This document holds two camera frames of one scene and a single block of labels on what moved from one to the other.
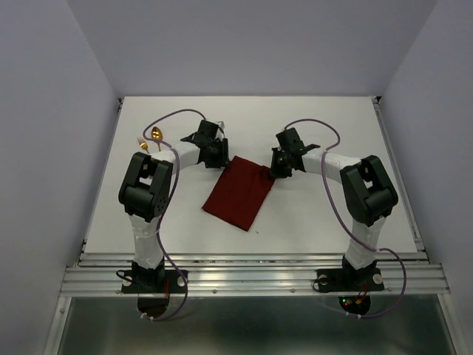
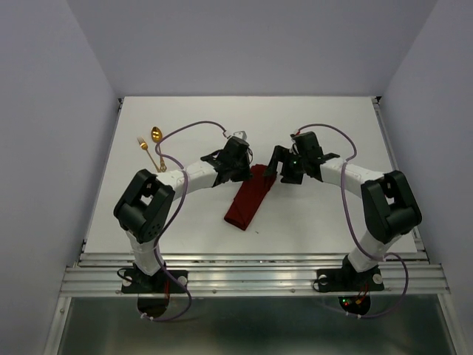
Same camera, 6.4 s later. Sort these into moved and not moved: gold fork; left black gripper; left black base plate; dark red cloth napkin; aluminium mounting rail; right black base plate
Moved: dark red cloth napkin; left black gripper
Not moved: aluminium mounting rail; left black base plate; right black base plate; gold fork
